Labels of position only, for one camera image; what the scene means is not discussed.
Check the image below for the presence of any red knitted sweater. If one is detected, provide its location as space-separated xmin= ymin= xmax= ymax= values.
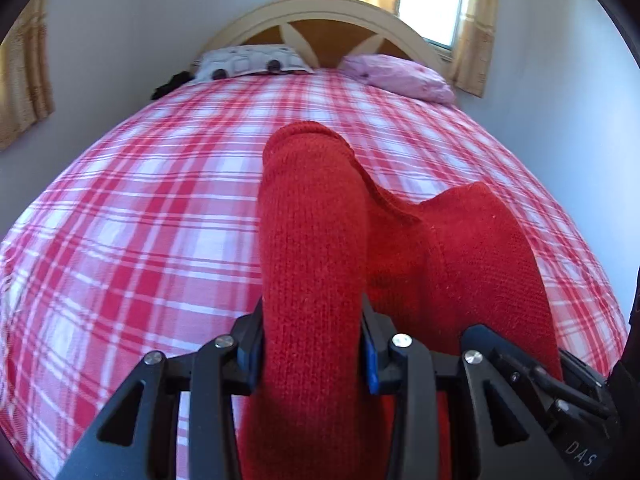
xmin=239 ymin=122 xmax=561 ymax=479

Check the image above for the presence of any red white plaid bedsheet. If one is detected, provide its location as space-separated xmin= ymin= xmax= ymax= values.
xmin=1 ymin=70 xmax=627 ymax=479

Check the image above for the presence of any yellow curtain right panel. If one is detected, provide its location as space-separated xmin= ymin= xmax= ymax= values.
xmin=450 ymin=0 xmax=499 ymax=98

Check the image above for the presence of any black item beside bed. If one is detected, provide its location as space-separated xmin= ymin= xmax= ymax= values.
xmin=151 ymin=70 xmax=194 ymax=101

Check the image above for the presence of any beige side window curtain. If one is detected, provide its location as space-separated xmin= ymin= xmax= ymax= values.
xmin=0 ymin=0 xmax=54 ymax=151

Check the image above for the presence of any pink pillow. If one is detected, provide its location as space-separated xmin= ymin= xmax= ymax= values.
xmin=337 ymin=54 xmax=456 ymax=105

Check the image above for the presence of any white black patterned pillow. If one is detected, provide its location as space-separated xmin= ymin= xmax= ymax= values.
xmin=192 ymin=44 xmax=314 ymax=82

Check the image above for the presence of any cream wooden headboard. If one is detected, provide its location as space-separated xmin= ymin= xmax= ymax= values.
xmin=201 ymin=0 xmax=448 ymax=77

